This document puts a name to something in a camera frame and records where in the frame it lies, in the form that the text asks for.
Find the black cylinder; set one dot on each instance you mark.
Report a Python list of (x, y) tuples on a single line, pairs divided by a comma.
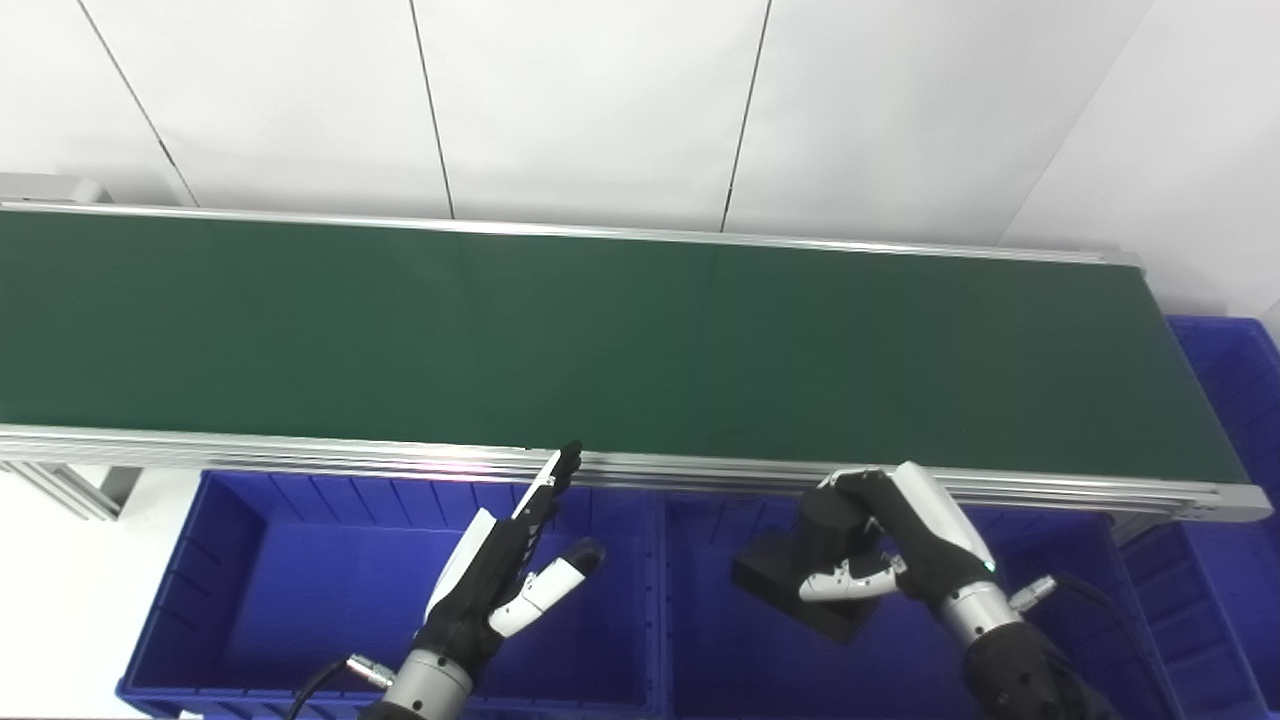
[(775, 580)]

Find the green conveyor belt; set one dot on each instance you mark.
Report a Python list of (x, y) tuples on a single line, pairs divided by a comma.
[(600, 340), (300, 452)]

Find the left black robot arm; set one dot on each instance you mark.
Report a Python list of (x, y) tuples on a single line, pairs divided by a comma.
[(430, 685)]

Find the grey conveyor motor box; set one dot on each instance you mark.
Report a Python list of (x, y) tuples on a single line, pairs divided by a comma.
[(50, 188)]

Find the aluminium conveyor leg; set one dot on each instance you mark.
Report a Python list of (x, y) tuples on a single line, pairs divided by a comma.
[(70, 490), (1138, 528)]

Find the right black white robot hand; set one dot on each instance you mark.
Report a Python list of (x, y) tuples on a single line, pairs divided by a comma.
[(925, 530)]

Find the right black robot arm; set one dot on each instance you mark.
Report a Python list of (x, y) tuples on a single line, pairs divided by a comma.
[(1010, 660)]

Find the blue plastic bin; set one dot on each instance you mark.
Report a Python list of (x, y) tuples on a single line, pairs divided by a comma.
[(1235, 580), (720, 680), (300, 600)]

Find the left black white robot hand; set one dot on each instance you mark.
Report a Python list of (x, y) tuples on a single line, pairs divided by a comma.
[(485, 585)]

